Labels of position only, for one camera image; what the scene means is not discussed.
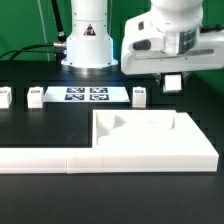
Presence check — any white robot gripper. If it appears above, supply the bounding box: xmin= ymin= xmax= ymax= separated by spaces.
xmin=121 ymin=14 xmax=224 ymax=87

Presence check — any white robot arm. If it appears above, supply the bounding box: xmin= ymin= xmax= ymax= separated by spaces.
xmin=62 ymin=0 xmax=224 ymax=75

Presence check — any white marker sheet with tags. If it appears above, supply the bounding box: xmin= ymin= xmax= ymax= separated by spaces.
xmin=44 ymin=86 xmax=129 ymax=102

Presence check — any white L-shaped obstacle fence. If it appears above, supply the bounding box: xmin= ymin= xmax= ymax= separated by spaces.
xmin=0 ymin=146 xmax=219 ymax=174

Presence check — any black cable bundle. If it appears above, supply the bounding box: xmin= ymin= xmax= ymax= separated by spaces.
xmin=0 ymin=0 xmax=69 ymax=62

